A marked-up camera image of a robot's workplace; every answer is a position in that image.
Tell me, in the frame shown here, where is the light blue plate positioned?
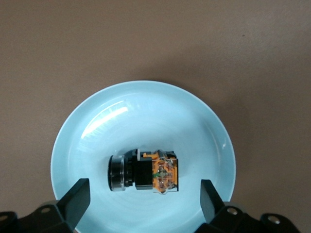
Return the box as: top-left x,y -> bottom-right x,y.
50,80 -> 237,233

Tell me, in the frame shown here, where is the orange and black push-button switch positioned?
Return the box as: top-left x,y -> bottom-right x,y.
107,148 -> 180,195

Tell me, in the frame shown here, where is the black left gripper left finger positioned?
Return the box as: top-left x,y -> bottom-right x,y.
21,178 -> 91,233

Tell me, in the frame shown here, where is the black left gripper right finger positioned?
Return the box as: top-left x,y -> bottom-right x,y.
199,179 -> 262,233

